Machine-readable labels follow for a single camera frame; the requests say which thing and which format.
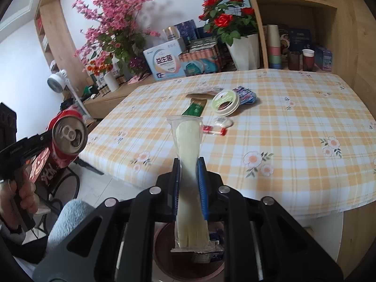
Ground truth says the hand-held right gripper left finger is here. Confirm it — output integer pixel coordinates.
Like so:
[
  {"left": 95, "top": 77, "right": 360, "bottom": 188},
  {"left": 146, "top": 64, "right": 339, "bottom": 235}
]
[{"left": 32, "top": 158, "right": 183, "bottom": 282}]

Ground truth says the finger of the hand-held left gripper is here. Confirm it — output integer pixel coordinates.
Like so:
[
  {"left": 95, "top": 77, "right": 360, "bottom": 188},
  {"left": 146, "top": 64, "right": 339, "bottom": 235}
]
[{"left": 28, "top": 132, "right": 55, "bottom": 156}]

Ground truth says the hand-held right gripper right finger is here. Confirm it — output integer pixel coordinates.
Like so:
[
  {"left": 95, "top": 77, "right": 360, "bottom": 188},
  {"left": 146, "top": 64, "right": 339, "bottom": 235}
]
[{"left": 197, "top": 157, "right": 344, "bottom": 282}]

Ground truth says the red soda can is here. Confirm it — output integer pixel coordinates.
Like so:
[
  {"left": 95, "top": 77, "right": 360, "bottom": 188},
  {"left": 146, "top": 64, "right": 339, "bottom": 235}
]
[{"left": 48, "top": 108, "right": 89, "bottom": 168}]

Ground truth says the clear packet of white sticks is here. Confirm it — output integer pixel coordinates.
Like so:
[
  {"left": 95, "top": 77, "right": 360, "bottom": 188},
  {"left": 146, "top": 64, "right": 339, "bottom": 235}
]
[{"left": 166, "top": 115, "right": 225, "bottom": 255}]

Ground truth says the red lighter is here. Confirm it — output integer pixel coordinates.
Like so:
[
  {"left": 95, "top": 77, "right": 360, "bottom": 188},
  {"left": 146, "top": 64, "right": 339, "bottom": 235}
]
[{"left": 203, "top": 125, "right": 228, "bottom": 136}]

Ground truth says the clear plastic wrap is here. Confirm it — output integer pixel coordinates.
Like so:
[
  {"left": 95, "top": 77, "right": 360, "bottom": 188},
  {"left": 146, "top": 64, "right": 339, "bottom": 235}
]
[{"left": 212, "top": 117, "right": 234, "bottom": 127}]

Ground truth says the brown round trash bin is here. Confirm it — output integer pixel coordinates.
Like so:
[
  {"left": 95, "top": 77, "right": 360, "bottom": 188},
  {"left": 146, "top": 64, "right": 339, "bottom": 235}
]
[{"left": 153, "top": 220, "right": 225, "bottom": 274}]

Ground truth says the green chopstick sleeve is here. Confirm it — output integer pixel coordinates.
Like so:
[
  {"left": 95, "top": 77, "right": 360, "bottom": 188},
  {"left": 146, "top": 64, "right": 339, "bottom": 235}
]
[{"left": 180, "top": 100, "right": 208, "bottom": 117}]

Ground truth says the round white green lid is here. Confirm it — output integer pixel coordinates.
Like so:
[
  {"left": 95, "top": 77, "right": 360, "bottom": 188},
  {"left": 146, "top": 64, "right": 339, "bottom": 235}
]
[{"left": 211, "top": 90, "right": 241, "bottom": 116}]

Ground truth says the brown paper piece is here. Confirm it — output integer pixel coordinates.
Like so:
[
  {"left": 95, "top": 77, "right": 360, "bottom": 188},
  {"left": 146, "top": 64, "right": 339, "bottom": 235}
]
[{"left": 186, "top": 92, "right": 215, "bottom": 100}]

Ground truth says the blue foil wrapper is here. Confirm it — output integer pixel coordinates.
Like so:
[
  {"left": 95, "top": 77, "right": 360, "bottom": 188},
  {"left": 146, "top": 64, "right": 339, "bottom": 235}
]
[{"left": 232, "top": 86, "right": 258, "bottom": 106}]

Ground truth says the person's left hand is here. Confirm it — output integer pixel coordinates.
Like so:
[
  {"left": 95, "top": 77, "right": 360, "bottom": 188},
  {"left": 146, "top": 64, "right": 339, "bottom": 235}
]
[{"left": 0, "top": 164, "right": 39, "bottom": 235}]

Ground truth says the red printed bag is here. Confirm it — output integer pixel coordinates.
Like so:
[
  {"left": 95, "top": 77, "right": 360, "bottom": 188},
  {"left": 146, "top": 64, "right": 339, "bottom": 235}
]
[{"left": 25, "top": 150, "right": 71, "bottom": 187}]

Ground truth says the white standing fan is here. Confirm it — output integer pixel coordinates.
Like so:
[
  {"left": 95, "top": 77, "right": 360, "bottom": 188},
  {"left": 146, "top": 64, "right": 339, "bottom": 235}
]
[{"left": 47, "top": 69, "right": 89, "bottom": 121}]

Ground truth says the person's fleece-clad leg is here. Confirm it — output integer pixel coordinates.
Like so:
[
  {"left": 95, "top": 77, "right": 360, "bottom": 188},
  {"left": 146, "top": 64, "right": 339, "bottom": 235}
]
[{"left": 47, "top": 199, "right": 97, "bottom": 253}]

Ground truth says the low wooden sideboard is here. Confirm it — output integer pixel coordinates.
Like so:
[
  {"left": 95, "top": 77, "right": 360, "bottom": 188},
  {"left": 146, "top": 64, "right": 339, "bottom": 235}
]
[{"left": 83, "top": 75, "right": 156, "bottom": 119}]

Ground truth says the white ribbed vase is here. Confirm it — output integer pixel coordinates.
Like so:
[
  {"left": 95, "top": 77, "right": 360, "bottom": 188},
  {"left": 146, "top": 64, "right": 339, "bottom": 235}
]
[{"left": 103, "top": 70, "right": 120, "bottom": 92}]

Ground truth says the orange flower bunch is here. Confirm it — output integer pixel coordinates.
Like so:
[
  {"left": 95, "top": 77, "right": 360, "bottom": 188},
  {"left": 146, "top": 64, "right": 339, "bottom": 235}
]
[{"left": 86, "top": 60, "right": 114, "bottom": 75}]

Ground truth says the plaid floral tablecloth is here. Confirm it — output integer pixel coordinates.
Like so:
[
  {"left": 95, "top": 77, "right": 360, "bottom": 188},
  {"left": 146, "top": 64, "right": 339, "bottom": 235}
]
[{"left": 80, "top": 69, "right": 376, "bottom": 221}]

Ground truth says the orange teal tissue pack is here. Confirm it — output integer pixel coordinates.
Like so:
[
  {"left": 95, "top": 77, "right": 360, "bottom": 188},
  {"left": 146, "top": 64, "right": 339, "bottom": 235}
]
[{"left": 179, "top": 47, "right": 222, "bottom": 77}]

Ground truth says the purple flower bunch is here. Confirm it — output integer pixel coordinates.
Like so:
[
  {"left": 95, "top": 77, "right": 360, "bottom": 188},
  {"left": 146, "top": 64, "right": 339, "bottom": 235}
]
[{"left": 129, "top": 57, "right": 147, "bottom": 75}]

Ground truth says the large blue white box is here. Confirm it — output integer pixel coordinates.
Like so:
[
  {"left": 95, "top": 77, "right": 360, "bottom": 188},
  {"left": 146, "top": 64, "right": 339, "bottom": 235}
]
[{"left": 143, "top": 38, "right": 187, "bottom": 82}]

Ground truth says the white faceted vase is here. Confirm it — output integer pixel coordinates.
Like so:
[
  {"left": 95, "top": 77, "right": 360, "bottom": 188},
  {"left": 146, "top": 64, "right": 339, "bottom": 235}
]
[{"left": 226, "top": 33, "right": 260, "bottom": 71}]

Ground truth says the black printed box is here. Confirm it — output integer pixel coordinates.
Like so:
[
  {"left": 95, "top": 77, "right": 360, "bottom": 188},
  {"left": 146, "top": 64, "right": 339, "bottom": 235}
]
[{"left": 188, "top": 37, "right": 219, "bottom": 53}]

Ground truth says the pink blossom arrangement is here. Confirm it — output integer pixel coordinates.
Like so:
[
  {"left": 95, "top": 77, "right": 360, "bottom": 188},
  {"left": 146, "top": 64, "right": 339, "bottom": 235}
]
[{"left": 72, "top": 0, "right": 161, "bottom": 74}]

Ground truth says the silver gold box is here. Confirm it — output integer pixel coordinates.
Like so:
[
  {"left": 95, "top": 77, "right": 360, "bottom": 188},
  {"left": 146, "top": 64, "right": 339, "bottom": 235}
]
[{"left": 162, "top": 26, "right": 180, "bottom": 42}]

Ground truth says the stack of pastel cups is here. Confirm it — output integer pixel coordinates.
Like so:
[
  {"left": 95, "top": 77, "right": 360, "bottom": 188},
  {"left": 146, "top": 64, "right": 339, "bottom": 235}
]
[{"left": 266, "top": 24, "right": 283, "bottom": 69}]

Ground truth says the dark starry box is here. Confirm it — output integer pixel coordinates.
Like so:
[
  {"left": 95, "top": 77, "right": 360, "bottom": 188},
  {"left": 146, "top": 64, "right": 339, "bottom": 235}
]
[{"left": 173, "top": 20, "right": 197, "bottom": 43}]

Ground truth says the brown cup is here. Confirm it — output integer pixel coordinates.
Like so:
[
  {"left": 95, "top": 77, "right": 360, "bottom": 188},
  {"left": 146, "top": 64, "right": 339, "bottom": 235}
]
[{"left": 288, "top": 51, "right": 303, "bottom": 71}]

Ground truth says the red paper cup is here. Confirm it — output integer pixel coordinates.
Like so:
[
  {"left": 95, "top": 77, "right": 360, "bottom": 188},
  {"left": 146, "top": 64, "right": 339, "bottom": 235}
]
[{"left": 302, "top": 49, "right": 315, "bottom": 71}]

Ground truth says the red rose bouquet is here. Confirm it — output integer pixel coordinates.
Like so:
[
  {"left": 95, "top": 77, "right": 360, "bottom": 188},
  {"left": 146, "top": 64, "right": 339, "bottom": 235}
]
[{"left": 198, "top": 0, "right": 259, "bottom": 47}]

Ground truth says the small blue box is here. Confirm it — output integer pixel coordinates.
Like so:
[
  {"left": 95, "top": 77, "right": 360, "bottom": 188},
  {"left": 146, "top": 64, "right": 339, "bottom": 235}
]
[{"left": 315, "top": 45, "right": 334, "bottom": 72}]

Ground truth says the dark blue shelf box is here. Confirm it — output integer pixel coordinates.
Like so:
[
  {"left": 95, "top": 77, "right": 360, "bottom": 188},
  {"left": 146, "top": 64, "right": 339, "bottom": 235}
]
[{"left": 286, "top": 28, "right": 312, "bottom": 55}]

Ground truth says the wooden shelf unit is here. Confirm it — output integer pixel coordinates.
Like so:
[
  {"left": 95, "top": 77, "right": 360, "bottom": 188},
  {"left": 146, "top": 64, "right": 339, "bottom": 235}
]
[{"left": 244, "top": 0, "right": 376, "bottom": 74}]

